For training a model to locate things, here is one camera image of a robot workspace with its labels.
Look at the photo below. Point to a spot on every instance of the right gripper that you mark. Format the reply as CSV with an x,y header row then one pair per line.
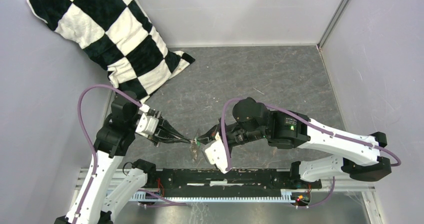
x,y
208,136

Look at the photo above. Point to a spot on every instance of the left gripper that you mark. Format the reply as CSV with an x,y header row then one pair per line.
x,y
167,133

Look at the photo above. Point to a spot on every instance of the metal key organizer plate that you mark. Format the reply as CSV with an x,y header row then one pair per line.
x,y
195,151

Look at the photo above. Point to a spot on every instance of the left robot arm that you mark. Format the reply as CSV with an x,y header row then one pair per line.
x,y
128,118

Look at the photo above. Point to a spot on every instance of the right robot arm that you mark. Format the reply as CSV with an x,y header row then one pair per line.
x,y
356,156

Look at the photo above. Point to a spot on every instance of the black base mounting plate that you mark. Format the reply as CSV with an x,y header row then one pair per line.
x,y
235,183

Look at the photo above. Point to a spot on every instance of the black and white checkered pillow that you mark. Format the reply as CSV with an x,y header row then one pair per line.
x,y
118,36

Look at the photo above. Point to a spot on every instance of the aluminium corner profile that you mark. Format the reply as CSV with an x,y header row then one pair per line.
x,y
333,22

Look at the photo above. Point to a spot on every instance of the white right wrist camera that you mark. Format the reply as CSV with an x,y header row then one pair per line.
x,y
216,154

